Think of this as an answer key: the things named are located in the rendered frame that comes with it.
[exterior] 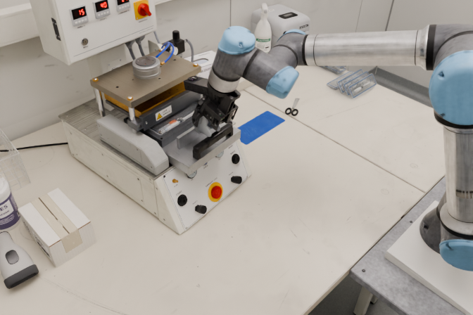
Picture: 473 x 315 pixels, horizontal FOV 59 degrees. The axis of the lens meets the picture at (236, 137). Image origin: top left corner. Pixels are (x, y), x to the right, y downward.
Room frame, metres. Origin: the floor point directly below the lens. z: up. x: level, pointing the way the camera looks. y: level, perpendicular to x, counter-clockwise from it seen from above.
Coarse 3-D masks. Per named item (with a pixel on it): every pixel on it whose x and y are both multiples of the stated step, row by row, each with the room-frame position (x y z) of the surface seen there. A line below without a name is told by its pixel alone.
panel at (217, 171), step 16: (224, 160) 0.99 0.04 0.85; (240, 160) 1.03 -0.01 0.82; (176, 176) 0.86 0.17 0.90; (208, 176) 0.93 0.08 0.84; (224, 176) 0.96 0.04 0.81; (176, 192) 0.84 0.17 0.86; (192, 192) 0.87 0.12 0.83; (208, 192) 0.90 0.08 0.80; (224, 192) 0.93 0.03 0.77; (176, 208) 0.81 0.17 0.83; (192, 208) 0.84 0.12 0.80; (208, 208) 0.87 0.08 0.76; (192, 224) 0.81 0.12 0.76
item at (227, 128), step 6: (228, 126) 0.96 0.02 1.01; (216, 132) 0.93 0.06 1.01; (222, 132) 0.93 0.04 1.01; (228, 132) 0.95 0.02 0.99; (210, 138) 0.90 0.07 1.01; (216, 138) 0.91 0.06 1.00; (198, 144) 0.87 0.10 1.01; (204, 144) 0.87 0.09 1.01; (210, 144) 0.89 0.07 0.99; (198, 150) 0.86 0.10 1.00; (198, 156) 0.85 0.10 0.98
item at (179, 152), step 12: (192, 132) 0.94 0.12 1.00; (240, 132) 0.99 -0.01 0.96; (168, 144) 0.92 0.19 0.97; (180, 144) 0.90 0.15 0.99; (192, 144) 0.92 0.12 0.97; (216, 144) 0.92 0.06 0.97; (228, 144) 0.95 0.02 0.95; (168, 156) 0.87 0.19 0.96; (180, 156) 0.87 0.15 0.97; (192, 156) 0.87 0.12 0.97; (204, 156) 0.87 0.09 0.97; (180, 168) 0.84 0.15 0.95; (192, 168) 0.83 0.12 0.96
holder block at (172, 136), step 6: (126, 120) 1.00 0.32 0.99; (180, 126) 0.97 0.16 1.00; (186, 126) 0.98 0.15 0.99; (192, 126) 1.00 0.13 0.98; (144, 132) 0.95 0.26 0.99; (150, 132) 0.94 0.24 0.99; (174, 132) 0.94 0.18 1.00; (180, 132) 0.96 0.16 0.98; (156, 138) 0.91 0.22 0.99; (162, 138) 0.91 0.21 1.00; (168, 138) 0.92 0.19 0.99; (174, 138) 0.94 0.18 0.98; (162, 144) 0.90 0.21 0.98
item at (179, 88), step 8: (176, 88) 1.08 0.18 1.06; (184, 88) 1.08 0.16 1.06; (104, 96) 1.05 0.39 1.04; (160, 96) 1.03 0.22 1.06; (168, 96) 1.03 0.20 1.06; (112, 104) 1.03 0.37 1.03; (120, 104) 1.00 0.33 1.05; (144, 104) 0.99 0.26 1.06; (152, 104) 0.99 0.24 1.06; (128, 112) 0.99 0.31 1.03; (136, 112) 0.96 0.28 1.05; (144, 112) 0.95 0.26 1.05
